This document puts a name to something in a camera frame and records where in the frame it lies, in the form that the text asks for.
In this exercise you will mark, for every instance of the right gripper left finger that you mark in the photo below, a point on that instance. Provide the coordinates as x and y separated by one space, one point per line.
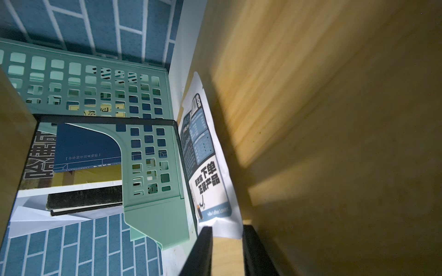
199 261

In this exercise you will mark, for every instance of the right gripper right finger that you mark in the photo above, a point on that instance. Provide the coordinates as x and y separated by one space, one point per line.
256 259

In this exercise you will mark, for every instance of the blue coffee bag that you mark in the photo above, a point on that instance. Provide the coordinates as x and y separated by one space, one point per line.
214 200

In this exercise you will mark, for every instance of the wooden three-tier shelf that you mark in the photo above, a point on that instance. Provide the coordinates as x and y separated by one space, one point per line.
329 114

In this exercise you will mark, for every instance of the dark blue book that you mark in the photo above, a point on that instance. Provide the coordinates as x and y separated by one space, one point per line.
79 148

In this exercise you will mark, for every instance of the green desk file organizer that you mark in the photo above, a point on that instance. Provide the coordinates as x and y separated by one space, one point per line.
137 97

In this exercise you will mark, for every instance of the white papers in organizer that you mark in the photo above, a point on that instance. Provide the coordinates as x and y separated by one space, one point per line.
26 221

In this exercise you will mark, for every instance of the beige book tall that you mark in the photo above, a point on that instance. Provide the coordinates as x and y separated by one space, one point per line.
40 179

